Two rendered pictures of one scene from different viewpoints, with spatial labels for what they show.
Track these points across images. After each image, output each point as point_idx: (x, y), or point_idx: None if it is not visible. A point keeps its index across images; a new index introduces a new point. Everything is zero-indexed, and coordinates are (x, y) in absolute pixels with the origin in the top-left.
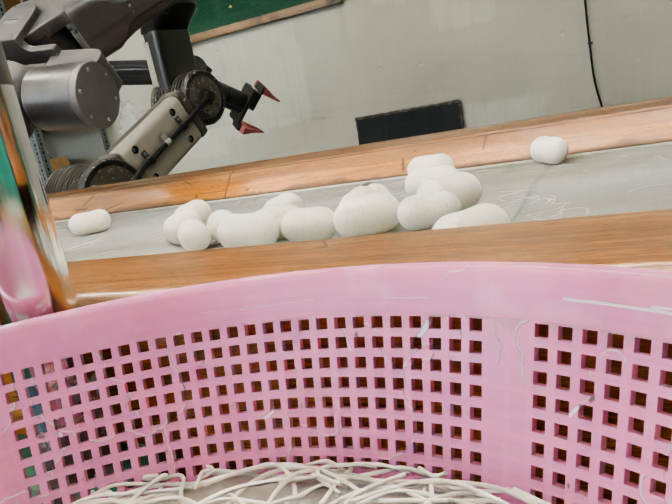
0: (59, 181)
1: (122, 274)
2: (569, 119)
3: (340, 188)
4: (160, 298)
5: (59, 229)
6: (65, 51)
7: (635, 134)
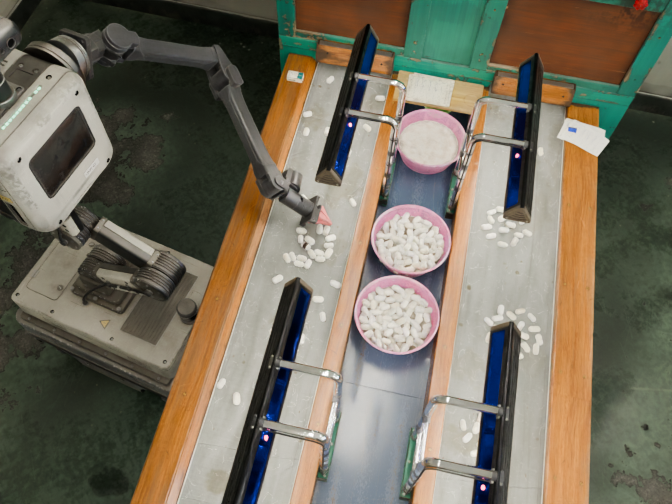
0: (168, 278)
1: (382, 151)
2: (294, 106)
3: (294, 150)
4: None
5: (284, 219)
6: (286, 176)
7: (302, 101)
